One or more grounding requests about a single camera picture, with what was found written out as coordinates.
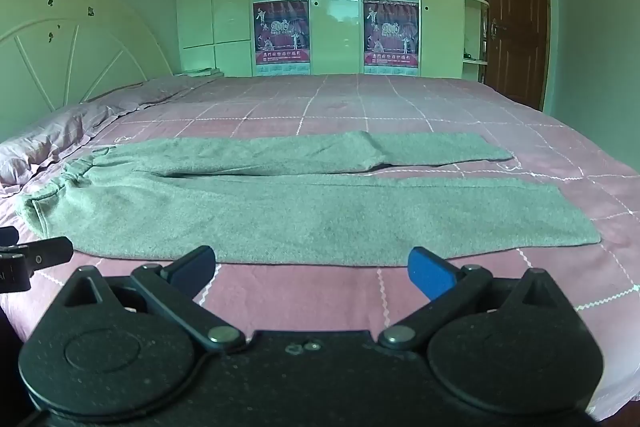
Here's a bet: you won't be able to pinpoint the pale folded cloth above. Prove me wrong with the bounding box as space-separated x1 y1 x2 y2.
175 67 224 79

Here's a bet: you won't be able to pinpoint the cream corner shelf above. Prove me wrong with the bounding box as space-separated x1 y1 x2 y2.
458 0 489 82

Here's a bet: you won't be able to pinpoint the cream arched headboard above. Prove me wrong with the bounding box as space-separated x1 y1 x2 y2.
0 0 174 142

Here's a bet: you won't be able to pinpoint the lilac pillow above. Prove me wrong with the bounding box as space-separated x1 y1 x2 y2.
0 103 128 188
107 75 224 110

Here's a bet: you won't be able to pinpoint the bed with pink checked sheet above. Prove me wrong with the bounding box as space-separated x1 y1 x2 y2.
0 74 640 423

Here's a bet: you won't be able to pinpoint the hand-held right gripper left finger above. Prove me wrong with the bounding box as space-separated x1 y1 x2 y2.
60 246 247 352

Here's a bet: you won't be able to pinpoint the brown wooden door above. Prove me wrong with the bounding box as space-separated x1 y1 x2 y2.
474 0 551 110

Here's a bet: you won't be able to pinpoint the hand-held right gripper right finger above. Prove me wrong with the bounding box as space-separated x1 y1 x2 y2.
378 247 573 351

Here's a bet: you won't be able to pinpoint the grey pants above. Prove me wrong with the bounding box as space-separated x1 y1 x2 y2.
14 130 602 268

